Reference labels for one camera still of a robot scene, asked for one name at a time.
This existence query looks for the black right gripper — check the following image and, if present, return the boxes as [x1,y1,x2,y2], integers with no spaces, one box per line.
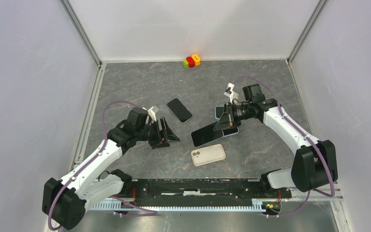
[214,102,252,131]

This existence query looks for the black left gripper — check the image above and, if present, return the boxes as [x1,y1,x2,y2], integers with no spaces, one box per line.
[136,117,180,149]

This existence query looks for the black smartphone front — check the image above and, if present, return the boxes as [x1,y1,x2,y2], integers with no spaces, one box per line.
[191,122,224,147]

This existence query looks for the beige translucent phone case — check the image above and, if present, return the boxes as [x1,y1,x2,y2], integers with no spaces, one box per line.
[191,144,226,166]

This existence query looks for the light blue phone case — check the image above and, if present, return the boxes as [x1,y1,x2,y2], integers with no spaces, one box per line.
[214,106,224,120]

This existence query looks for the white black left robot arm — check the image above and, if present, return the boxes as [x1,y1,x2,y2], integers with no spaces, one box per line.
[42,107,180,231]

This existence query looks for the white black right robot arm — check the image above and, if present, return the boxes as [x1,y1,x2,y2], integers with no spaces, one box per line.
[214,83,338,197]

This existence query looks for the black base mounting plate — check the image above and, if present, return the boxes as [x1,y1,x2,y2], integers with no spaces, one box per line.
[117,178,292,207]

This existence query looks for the colourful toy blocks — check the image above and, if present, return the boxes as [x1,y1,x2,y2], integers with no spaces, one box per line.
[183,54,201,68]

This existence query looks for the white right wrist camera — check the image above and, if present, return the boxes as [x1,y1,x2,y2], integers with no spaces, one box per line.
[224,83,239,103]

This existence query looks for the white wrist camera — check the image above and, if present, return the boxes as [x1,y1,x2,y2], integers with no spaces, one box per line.
[147,106,158,122]
[224,83,239,103]

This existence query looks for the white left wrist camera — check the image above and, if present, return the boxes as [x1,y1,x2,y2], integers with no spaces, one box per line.
[147,106,158,122]

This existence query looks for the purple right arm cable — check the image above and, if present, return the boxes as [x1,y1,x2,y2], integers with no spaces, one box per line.
[231,75,336,219]

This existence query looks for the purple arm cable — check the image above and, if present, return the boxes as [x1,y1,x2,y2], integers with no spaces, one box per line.
[231,75,336,219]
[47,101,159,231]

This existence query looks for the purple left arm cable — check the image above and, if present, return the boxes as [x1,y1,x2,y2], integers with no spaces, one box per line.
[47,101,159,231]

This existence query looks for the light blue toothed rail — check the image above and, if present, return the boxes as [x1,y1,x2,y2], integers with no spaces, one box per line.
[89,198,266,213]

